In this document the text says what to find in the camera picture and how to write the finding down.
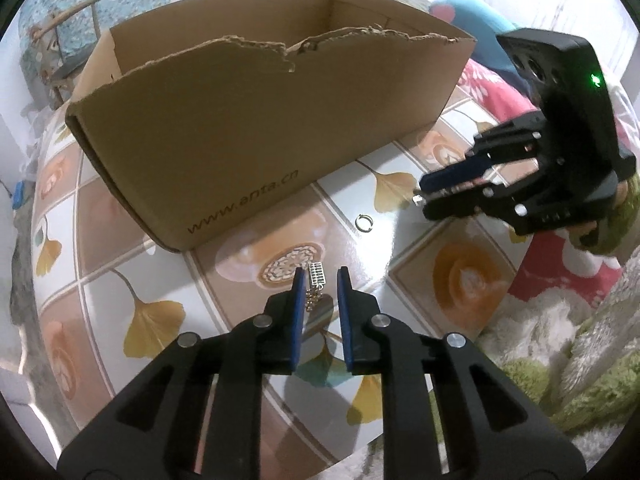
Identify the silver chain charm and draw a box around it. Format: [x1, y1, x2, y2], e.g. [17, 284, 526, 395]
[305, 261, 328, 313]

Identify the wooden chair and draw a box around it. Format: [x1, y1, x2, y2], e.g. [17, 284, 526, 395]
[30, 0, 103, 111]

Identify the brown cardboard box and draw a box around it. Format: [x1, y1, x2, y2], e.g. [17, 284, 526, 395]
[65, 0, 477, 253]

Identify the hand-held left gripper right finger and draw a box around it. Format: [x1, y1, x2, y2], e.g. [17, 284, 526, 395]
[336, 265, 587, 480]

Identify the coffee print tablecloth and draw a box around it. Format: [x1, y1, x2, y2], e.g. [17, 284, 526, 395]
[27, 95, 533, 471]

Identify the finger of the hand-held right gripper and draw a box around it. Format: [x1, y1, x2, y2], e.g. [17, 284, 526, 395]
[419, 112, 548, 195]
[414, 162, 549, 222]

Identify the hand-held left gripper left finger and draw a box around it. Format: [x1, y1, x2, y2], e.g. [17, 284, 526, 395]
[56, 266, 308, 480]

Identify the blue plush pillow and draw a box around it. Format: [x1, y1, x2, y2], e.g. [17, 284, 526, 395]
[425, 0, 526, 86]

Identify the person's right hand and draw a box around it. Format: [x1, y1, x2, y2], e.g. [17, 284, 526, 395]
[567, 212, 618, 248]

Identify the white and green fluffy blanket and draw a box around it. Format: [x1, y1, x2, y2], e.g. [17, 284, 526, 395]
[350, 205, 640, 466]

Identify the pink floral blanket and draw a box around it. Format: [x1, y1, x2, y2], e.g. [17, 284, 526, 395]
[450, 57, 640, 311]

